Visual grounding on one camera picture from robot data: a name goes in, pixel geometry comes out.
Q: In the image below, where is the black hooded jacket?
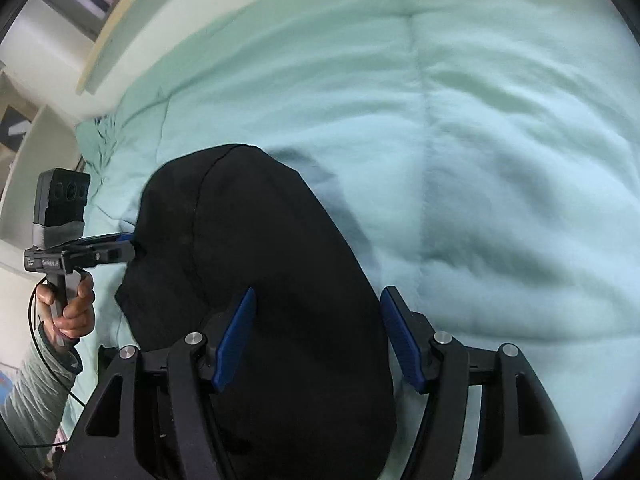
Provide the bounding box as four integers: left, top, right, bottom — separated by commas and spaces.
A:
115, 144, 396, 479

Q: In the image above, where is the grey sleeved left forearm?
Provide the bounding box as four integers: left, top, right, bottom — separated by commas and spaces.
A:
1, 323, 82, 469

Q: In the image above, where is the person's left hand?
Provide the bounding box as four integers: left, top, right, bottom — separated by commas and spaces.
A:
36, 273, 96, 352

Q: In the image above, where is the mint green quilted duvet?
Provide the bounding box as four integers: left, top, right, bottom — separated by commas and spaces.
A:
76, 0, 639, 479

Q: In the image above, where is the wooden window sill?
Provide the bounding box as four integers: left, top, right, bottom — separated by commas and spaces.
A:
76, 0, 137, 96

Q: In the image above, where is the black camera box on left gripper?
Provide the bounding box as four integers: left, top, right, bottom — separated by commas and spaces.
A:
32, 168, 90, 249

